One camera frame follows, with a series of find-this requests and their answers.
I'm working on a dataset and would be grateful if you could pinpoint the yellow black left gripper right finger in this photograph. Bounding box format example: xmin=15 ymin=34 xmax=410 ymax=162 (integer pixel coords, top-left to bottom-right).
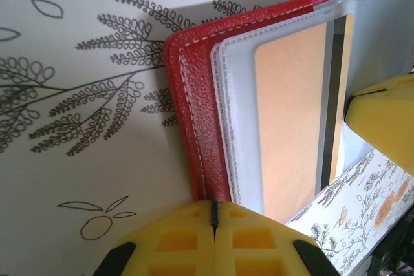
xmin=213 ymin=200 xmax=341 ymax=276

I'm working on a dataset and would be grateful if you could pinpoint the gold card with dark stripe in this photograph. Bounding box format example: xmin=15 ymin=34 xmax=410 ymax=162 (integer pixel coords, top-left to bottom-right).
xmin=254 ymin=13 xmax=356 ymax=218

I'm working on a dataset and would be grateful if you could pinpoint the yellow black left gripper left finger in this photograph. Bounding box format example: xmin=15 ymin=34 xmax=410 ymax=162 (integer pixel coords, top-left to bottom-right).
xmin=93 ymin=199 xmax=217 ymax=276

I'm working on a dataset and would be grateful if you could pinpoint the red card holder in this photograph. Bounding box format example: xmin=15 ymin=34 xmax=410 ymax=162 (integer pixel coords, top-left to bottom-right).
xmin=163 ymin=0 xmax=414 ymax=225

